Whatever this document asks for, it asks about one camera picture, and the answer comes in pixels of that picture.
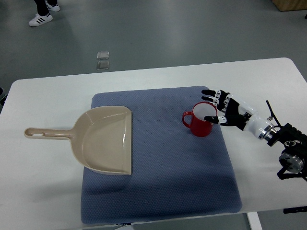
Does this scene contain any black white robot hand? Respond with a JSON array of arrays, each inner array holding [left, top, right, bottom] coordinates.
[[201, 89, 277, 140]]

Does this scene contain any wooden box corner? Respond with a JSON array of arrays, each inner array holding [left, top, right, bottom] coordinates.
[[272, 0, 307, 12]]

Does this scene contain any red cup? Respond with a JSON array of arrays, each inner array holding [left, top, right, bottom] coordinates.
[[182, 102, 217, 138]]

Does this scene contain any black table control panel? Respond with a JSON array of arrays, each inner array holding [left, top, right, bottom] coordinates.
[[283, 206, 307, 214]]

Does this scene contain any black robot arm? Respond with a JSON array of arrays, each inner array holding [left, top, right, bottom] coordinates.
[[265, 100, 307, 180]]

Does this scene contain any white table leg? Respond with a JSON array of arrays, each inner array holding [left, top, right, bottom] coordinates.
[[246, 212, 262, 230]]

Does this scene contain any person with white sneakers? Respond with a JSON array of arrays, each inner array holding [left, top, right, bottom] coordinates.
[[28, 0, 60, 27]]

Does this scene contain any dark clothed person at left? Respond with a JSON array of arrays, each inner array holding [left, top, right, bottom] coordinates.
[[0, 87, 7, 106]]

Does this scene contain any upper metal floor plate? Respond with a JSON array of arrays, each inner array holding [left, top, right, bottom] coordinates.
[[97, 51, 109, 60]]

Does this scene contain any metal floor plate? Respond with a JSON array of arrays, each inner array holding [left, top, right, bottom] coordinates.
[[96, 60, 110, 70], [97, 51, 109, 60]]

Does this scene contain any lower metal floor plate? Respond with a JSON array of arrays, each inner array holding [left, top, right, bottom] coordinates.
[[96, 60, 110, 70]]

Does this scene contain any blue textured mat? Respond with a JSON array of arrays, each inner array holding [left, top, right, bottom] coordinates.
[[81, 86, 242, 224]]

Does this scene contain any beige plastic dustpan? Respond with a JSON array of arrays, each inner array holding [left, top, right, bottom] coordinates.
[[24, 106, 132, 175]]

